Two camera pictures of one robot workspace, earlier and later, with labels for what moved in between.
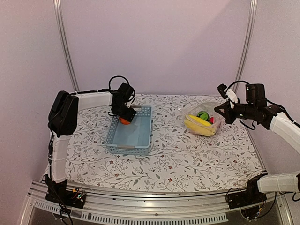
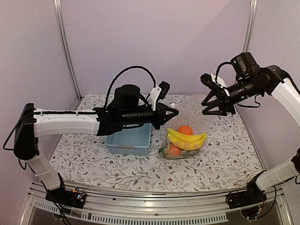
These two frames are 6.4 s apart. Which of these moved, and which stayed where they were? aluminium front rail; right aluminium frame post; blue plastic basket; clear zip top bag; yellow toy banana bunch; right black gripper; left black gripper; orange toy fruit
Moved: yellow toy banana bunch; orange toy fruit; left black gripper; right black gripper; clear zip top bag
Stayed: blue plastic basket; aluminium front rail; right aluminium frame post
